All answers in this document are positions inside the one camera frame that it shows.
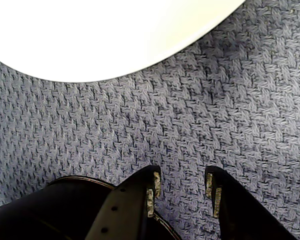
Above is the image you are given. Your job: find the white round plate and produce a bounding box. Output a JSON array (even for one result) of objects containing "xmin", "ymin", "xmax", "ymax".
[{"xmin": 0, "ymin": 0, "xmax": 246, "ymax": 83}]

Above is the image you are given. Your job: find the blue woven table cloth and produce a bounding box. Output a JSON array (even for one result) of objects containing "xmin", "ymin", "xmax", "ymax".
[{"xmin": 0, "ymin": 0, "xmax": 300, "ymax": 240}]

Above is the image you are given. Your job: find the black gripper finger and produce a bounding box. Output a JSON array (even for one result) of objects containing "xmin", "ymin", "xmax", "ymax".
[
  {"xmin": 205, "ymin": 166, "xmax": 300, "ymax": 240},
  {"xmin": 86, "ymin": 165, "xmax": 162, "ymax": 240}
]

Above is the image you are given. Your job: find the black metal bucket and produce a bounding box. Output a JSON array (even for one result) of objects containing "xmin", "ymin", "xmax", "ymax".
[{"xmin": 0, "ymin": 175, "xmax": 188, "ymax": 240}]

